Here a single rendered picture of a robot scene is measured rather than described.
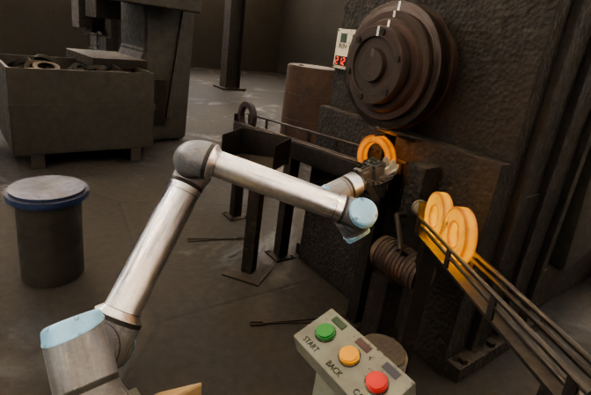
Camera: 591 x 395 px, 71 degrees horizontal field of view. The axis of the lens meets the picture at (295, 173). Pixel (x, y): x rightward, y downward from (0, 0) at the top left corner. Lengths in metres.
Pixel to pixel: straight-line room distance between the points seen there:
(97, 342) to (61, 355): 0.08
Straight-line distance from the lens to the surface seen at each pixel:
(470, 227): 1.17
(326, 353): 0.91
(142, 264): 1.37
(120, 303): 1.38
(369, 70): 1.60
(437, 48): 1.53
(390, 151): 1.67
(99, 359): 1.22
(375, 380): 0.86
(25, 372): 1.80
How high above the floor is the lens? 1.19
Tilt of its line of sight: 18 degrees down
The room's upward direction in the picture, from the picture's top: 8 degrees clockwise
